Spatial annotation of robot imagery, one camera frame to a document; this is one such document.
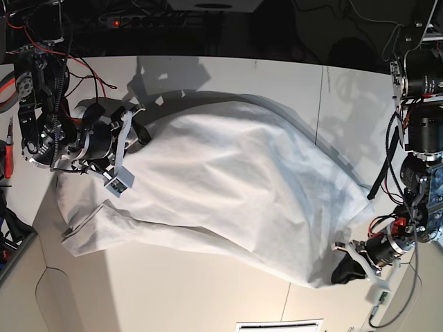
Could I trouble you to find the orange grey pliers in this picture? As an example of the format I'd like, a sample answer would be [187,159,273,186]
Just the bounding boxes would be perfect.
[0,72,17,113]

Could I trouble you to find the black power strip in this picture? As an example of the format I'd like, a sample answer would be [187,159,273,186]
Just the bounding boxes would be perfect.
[98,15,186,29]

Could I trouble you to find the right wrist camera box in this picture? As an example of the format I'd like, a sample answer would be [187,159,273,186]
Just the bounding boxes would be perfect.
[103,167,134,198]

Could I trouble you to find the white t-shirt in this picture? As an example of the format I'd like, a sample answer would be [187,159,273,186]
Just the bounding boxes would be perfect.
[56,101,372,288]

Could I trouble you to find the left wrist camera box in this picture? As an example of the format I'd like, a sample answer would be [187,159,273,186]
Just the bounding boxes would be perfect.
[365,278,392,306]

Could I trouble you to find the red handled cutter tool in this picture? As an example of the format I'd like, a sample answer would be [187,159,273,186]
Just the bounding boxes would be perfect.
[4,118,13,178]

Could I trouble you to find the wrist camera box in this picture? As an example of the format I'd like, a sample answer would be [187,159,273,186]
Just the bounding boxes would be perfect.
[365,278,392,306]
[103,167,134,198]

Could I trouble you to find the white vent grille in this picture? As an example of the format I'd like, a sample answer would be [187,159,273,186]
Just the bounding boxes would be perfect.
[235,319,323,332]

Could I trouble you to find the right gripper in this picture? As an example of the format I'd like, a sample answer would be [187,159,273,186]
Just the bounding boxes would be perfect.
[51,103,151,179]

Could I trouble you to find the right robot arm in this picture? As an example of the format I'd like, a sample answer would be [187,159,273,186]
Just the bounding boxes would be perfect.
[1,1,151,181]

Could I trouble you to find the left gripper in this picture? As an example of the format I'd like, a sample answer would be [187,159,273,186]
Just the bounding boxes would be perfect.
[331,233,415,284]

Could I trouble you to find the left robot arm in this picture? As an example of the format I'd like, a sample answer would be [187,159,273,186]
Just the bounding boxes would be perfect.
[331,1,442,284]

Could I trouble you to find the black bag at left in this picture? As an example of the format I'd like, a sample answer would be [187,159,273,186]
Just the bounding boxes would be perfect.
[1,190,37,270]

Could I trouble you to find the black braided camera cable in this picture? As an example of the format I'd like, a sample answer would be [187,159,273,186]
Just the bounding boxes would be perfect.
[368,241,422,329]

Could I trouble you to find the white cable loop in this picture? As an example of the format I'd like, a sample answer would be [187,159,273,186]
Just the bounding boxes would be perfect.
[382,23,404,63]

